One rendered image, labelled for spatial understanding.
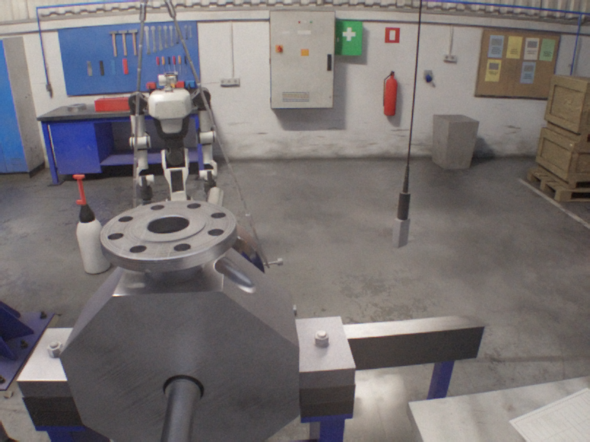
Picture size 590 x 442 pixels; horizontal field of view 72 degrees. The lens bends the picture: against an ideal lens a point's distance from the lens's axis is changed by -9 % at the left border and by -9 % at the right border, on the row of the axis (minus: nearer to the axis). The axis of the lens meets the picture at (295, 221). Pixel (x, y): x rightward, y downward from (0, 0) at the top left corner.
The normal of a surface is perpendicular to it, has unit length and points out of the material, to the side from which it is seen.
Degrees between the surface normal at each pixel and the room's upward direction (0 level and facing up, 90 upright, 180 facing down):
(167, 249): 0
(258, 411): 90
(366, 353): 90
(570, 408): 0
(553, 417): 0
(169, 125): 90
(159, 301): 90
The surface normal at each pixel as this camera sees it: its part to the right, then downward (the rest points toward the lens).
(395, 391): 0.00, -0.91
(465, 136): 0.17, 0.46
